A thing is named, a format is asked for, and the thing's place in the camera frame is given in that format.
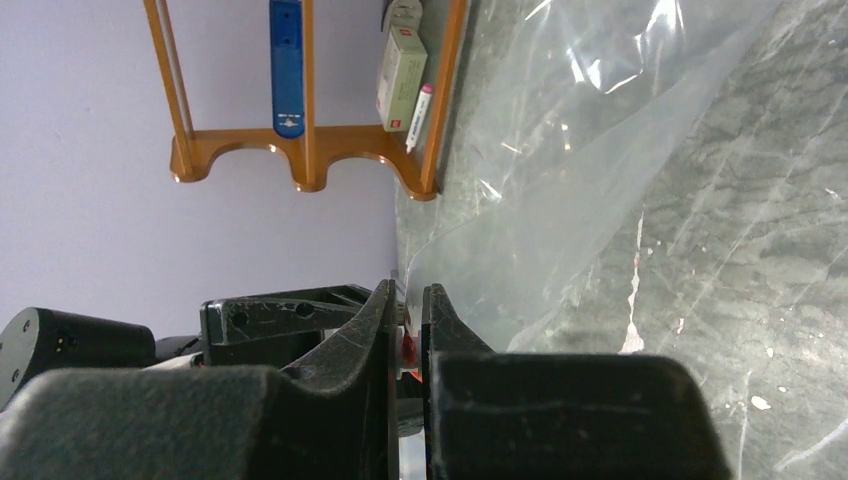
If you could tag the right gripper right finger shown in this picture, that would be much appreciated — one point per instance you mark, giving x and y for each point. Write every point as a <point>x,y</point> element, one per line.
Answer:
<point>491,415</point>

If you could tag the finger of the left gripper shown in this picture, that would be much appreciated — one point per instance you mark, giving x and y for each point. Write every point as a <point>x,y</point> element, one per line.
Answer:
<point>275,329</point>

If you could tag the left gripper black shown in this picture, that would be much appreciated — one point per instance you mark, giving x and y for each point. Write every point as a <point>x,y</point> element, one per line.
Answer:
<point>39,339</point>

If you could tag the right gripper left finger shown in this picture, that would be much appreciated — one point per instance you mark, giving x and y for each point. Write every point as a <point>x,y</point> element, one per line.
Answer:
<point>328,415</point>

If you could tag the clear zip top bag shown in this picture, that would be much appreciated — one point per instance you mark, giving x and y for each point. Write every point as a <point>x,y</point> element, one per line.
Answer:
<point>616,194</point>

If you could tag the wooden shelf rack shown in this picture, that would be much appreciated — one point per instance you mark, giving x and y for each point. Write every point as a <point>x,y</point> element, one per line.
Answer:
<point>311,155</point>

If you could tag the white marker lower shelf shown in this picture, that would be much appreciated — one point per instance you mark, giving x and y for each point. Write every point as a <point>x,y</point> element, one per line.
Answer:
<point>419,113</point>

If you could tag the green box lower shelf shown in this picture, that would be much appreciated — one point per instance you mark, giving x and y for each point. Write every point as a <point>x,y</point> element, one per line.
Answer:
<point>399,78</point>

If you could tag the blue stapler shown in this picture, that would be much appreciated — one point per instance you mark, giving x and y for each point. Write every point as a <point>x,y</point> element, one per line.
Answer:
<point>286,62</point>

